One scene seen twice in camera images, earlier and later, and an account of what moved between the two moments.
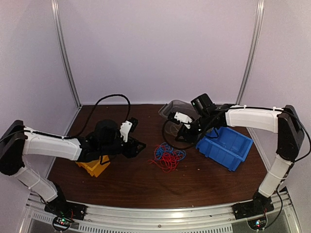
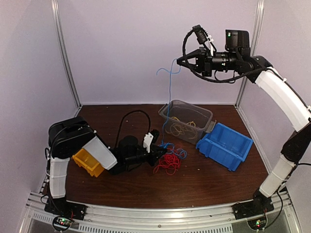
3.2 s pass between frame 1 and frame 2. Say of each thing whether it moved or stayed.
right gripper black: moved
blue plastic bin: stayed
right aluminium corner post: stayed
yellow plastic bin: stayed
